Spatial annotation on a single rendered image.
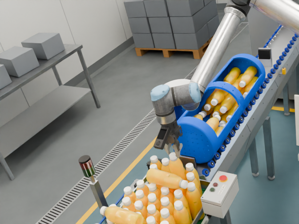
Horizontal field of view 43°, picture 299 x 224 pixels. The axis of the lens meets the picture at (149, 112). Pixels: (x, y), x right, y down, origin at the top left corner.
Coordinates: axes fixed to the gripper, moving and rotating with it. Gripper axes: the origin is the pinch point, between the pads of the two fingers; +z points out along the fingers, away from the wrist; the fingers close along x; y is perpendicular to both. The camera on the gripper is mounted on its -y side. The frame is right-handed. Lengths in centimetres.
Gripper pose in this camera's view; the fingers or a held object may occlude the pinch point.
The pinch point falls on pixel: (173, 155)
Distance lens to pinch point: 189.1
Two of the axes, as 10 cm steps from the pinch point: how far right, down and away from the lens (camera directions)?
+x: -8.2, -1.1, 5.6
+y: 5.3, -5.4, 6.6
